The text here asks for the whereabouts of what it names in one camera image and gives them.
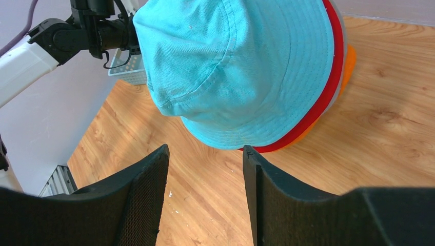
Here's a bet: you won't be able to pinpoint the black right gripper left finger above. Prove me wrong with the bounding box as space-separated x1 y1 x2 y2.
1 144 170 245

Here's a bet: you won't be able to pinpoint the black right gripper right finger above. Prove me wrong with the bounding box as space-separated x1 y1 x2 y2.
243 146 434 245

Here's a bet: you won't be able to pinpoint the teal bucket hat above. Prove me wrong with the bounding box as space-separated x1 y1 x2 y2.
132 0 336 151

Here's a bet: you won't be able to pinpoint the orange bucket hat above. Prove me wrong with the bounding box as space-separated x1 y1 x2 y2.
280 44 357 150

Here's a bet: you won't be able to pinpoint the red bucket hat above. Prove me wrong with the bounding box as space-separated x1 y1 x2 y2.
232 1 337 152

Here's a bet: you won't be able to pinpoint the grey bucket hat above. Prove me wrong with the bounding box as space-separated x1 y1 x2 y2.
322 1 355 114

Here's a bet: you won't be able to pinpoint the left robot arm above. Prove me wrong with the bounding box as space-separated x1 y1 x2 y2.
1 0 141 106

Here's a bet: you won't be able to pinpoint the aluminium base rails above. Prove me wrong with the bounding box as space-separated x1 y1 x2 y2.
38 165 78 197

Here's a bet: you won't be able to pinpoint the teal plastic basket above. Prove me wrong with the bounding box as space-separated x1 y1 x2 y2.
107 49 147 85

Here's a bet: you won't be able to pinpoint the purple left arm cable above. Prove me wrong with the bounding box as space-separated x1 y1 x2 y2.
0 0 39 58

